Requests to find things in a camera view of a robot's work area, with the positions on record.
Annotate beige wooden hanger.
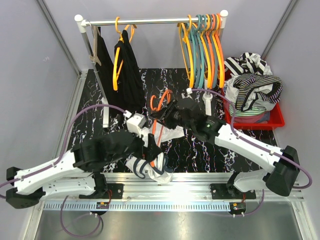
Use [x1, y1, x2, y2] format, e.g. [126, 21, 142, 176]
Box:
[90, 26, 102, 66]

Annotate yellow empty hanger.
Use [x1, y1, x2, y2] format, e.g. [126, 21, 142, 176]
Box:
[200, 15, 212, 89]

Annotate teal empty hanger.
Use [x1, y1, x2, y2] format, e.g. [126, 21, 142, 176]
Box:
[188, 23, 200, 88]
[195, 14, 205, 89]

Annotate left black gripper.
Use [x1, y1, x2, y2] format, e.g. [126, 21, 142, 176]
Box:
[107, 125, 162, 164]

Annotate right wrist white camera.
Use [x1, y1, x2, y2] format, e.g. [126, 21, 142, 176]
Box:
[181, 87, 193, 99]

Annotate aluminium mounting rail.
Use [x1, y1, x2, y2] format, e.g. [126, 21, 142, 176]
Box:
[36, 173, 304, 212]

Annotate orange hanger with white top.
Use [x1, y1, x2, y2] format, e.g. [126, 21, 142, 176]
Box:
[150, 89, 172, 167]

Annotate white tank top navy trim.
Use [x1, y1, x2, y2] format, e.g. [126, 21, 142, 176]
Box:
[125, 123, 185, 184]

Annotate wrist white camera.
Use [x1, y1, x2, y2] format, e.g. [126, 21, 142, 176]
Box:
[123, 110, 146, 137]
[181, 87, 193, 99]

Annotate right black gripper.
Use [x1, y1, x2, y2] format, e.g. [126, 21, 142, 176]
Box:
[150, 98, 195, 132]

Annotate metal clothes rack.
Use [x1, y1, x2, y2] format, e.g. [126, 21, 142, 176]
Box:
[74, 9, 229, 128]

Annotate yellow hanger with black top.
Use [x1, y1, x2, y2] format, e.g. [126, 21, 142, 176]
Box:
[111, 16, 138, 91]

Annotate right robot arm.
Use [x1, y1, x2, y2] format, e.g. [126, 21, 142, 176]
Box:
[151, 98, 300, 199]

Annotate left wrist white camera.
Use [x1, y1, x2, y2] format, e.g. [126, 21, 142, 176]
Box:
[123, 110, 146, 137]

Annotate black marble patterned mat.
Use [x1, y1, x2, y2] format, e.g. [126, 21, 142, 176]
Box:
[67, 68, 278, 173]

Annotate black garment on beige hanger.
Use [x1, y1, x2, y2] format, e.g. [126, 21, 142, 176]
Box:
[96, 35, 117, 106]

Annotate orange empty hanger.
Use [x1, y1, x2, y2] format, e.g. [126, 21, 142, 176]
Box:
[214, 13, 225, 89]
[207, 14, 218, 89]

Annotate red plastic bin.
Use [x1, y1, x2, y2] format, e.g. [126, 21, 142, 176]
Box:
[222, 74, 285, 130]

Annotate purple striped garment pile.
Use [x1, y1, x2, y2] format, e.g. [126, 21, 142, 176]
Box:
[223, 73, 283, 115]

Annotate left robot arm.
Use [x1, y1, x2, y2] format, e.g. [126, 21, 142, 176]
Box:
[4, 129, 165, 209]

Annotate black white striped tank top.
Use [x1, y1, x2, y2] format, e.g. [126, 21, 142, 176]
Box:
[224, 52, 273, 78]

